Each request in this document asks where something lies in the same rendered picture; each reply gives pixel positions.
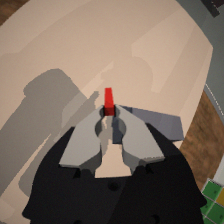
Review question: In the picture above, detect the red peg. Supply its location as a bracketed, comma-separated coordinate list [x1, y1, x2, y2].
[104, 88, 114, 116]

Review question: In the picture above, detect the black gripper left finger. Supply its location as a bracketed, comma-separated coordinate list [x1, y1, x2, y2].
[22, 105, 105, 220]

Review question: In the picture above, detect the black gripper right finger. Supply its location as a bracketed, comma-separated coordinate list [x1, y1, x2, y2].
[114, 104, 207, 208]

